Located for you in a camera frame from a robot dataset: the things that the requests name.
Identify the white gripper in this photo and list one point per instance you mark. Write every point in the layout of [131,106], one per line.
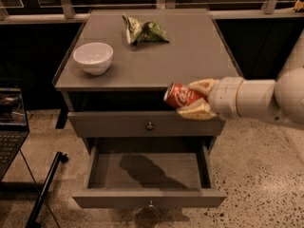
[223,96]

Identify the metal railing frame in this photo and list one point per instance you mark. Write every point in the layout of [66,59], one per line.
[53,11]

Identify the grey drawer cabinet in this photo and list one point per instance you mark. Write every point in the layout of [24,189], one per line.
[139,75]

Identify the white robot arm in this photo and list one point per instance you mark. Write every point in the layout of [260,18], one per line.
[279,101]

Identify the middle drawer knob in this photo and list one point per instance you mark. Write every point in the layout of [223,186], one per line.
[151,204]

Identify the red coke can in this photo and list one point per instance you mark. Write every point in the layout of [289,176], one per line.
[179,95]

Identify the white ceramic bowl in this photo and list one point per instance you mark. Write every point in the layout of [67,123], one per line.
[94,58]

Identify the black laptop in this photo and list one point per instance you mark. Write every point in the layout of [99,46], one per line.
[14,125]

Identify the green chip bag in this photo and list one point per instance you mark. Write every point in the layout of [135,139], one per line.
[137,31]

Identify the open grey middle drawer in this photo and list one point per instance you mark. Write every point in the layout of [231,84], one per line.
[129,172]

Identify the black stand leg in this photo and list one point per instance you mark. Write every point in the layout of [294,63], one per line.
[43,192]

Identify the closed grey top drawer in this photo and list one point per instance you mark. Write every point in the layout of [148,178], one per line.
[133,124]

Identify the round drawer knob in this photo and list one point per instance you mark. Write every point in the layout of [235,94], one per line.
[149,126]

